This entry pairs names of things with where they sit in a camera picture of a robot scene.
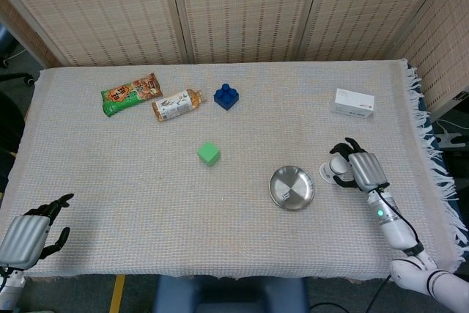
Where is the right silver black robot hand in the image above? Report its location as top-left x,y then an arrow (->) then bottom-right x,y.
328,137 -> 391,193

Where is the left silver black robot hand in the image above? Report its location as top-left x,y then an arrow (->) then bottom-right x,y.
0,193 -> 75,270

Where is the white plastic cup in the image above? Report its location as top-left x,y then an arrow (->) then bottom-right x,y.
318,157 -> 352,185

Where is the white carton box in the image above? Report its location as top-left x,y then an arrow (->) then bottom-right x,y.
328,87 -> 376,120

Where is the round stainless steel plate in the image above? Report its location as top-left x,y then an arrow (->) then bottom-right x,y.
268,165 -> 316,212

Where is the white floor stand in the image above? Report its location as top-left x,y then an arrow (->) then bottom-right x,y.
435,131 -> 465,150

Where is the beige woven fringed tablecloth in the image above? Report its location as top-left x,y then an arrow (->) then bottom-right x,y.
0,58 -> 469,280

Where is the light woven side screen panel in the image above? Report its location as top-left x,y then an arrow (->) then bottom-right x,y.
390,0 -> 469,122

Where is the blue studded building block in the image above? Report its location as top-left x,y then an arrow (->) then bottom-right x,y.
213,83 -> 240,111

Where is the green cube block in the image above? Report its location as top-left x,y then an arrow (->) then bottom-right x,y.
197,141 -> 221,167

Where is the black chair star base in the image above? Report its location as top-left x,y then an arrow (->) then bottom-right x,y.
0,70 -> 36,86

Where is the green orange snack bag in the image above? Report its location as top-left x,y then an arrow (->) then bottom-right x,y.
100,73 -> 163,117

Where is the blue padded seat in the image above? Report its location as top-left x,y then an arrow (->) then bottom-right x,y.
0,23 -> 18,59

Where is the plastic tea bottle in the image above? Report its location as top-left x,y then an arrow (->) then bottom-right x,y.
151,88 -> 207,123

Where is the brown woven side screen panel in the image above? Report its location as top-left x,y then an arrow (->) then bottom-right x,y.
0,0 -> 62,68

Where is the wide woven folding screen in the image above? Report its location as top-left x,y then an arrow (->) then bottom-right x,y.
0,0 -> 451,68

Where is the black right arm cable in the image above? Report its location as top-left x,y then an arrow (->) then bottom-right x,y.
377,186 -> 422,251

